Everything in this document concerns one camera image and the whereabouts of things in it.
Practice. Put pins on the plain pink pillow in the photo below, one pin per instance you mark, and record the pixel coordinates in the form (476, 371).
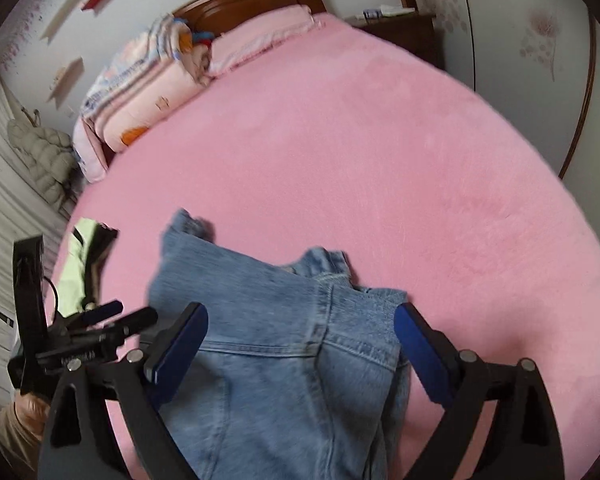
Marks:
(260, 35)

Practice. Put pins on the folded green and black garment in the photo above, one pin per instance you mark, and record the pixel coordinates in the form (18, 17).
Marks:
(72, 280)

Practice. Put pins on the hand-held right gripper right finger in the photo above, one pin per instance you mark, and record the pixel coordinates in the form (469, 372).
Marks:
(420, 355)

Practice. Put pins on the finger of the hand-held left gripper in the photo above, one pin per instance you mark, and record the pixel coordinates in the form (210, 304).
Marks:
(102, 310)
(135, 321)

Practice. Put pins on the blue denim jacket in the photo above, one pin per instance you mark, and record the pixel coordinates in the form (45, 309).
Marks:
(280, 335)

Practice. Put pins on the pink cartoon print pillow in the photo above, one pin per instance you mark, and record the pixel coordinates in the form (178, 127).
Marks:
(92, 160)

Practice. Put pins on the beige puffer jacket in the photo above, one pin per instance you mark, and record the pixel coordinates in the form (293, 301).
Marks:
(40, 155)

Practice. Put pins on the person's left forearm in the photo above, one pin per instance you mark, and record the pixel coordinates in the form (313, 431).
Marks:
(5, 435)

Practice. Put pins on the bed with pink sheet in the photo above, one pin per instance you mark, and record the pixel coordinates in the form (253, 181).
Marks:
(355, 160)

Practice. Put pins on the white wall shelf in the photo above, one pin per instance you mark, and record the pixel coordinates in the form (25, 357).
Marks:
(65, 80)
(62, 12)

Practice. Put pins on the flower print wardrobe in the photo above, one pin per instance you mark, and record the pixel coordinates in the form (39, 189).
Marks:
(520, 35)

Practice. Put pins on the dark wooden nightstand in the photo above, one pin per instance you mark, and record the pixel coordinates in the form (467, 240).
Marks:
(410, 35)

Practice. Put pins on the folded blue patterned quilt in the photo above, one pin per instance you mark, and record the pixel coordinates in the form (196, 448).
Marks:
(130, 70)

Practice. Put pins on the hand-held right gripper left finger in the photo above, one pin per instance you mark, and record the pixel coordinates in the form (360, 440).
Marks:
(180, 345)

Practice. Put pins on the person's left hand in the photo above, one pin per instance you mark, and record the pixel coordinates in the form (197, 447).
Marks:
(30, 407)

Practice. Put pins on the folded pink quilt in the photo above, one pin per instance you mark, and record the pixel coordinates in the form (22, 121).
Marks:
(150, 105)

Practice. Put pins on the pale striped curtain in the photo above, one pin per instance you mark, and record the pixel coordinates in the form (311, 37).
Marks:
(0, 240)

